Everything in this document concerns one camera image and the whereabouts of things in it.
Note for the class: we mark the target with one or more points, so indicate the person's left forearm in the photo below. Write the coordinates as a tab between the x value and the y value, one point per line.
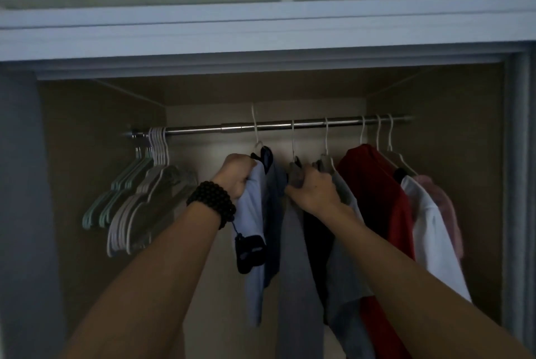
155	287

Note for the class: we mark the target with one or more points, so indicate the grey shirt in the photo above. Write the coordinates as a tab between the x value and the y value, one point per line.
345	287

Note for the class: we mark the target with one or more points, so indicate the long grey garment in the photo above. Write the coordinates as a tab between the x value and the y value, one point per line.
295	266

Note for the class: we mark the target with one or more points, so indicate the white wardrobe frame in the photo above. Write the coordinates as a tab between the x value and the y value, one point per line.
268	32

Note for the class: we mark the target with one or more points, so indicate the white shirt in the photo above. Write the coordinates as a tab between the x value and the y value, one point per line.
435	241

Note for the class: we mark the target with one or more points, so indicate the grey sliding wardrobe door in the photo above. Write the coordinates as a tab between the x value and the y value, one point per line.
27	225
521	204

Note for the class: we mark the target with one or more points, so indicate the person's left hand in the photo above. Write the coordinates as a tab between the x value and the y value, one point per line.
231	174

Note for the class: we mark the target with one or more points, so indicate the person's right forearm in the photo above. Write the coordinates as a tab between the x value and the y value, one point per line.
410	291

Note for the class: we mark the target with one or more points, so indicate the person's right hand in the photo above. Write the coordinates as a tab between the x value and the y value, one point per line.
315	193

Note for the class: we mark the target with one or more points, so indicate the metal closet rod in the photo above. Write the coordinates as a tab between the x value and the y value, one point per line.
234	127

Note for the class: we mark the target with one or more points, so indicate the person's right thumb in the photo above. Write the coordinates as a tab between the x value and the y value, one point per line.
294	192

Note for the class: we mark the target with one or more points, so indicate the person's left fingers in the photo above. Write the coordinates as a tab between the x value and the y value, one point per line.
248	170

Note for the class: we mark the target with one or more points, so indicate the red shirt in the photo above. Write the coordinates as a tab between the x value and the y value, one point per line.
385	212

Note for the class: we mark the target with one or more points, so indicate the white clothes hanger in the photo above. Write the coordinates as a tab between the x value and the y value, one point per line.
327	141
379	137
255	128
293	141
391	137
362	130

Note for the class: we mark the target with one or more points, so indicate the bunch of empty plastic hangers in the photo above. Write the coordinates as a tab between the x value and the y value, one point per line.
142	199

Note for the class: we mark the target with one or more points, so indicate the light blue and navy shirt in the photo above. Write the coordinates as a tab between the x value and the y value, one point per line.
253	220

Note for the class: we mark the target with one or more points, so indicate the pink garment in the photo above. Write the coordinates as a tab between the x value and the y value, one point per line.
446	208

